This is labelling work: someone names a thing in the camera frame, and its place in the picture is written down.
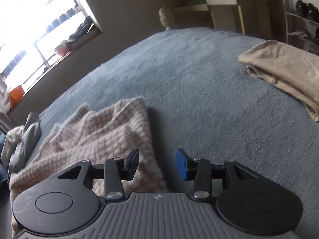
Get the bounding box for pink box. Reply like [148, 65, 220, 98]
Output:
[55, 42, 69, 56]

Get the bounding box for black shoe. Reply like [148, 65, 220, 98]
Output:
[306, 3, 319, 20]
[295, 0, 308, 16]

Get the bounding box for grey fleece bed blanket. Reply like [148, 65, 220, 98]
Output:
[25, 27, 319, 239]

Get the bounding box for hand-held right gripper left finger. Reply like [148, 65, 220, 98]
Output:
[58, 149, 139, 202]

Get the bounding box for metal shoe rack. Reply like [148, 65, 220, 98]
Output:
[283, 0, 319, 53]

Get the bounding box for orange bag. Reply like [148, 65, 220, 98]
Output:
[9, 85, 25, 105]

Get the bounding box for dark shoes on box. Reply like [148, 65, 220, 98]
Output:
[68, 16, 96, 41]

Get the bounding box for cream bedpost finial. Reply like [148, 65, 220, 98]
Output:
[159, 6, 178, 31]

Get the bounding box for light grey garment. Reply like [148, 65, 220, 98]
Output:
[9, 112, 42, 173]

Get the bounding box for houndstooth knit cardigan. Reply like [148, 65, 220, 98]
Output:
[9, 97, 167, 237]

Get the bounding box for cream wooden desk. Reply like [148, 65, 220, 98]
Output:
[169, 0, 272, 39]

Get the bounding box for blue jeans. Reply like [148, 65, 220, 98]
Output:
[0, 164, 9, 192]

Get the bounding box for beige folded garment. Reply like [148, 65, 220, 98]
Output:
[237, 39, 319, 122]

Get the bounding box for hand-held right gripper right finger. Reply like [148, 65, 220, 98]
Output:
[176, 149, 260, 202]

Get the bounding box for window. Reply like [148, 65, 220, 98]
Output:
[0, 0, 103, 95]

